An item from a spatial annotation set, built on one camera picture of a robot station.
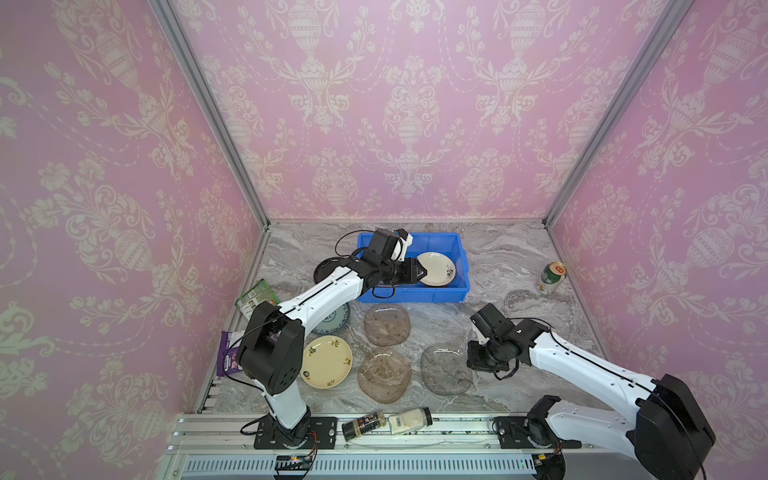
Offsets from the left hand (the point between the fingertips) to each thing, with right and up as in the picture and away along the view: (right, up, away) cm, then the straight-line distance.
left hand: (424, 274), depth 83 cm
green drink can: (+41, -1, +10) cm, 42 cm away
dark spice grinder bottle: (-18, -37, -10) cm, 43 cm away
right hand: (+12, -24, -1) cm, 27 cm away
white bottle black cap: (-5, -35, -10) cm, 37 cm away
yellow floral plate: (-28, -25, +2) cm, 38 cm away
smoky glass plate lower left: (-11, -29, 0) cm, 31 cm away
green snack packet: (-53, -7, +14) cm, 55 cm away
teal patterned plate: (-27, -16, +10) cm, 33 cm away
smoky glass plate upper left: (-11, -17, +11) cm, 23 cm away
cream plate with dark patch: (+8, -1, +23) cm, 24 cm away
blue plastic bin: (+2, +10, +26) cm, 28 cm away
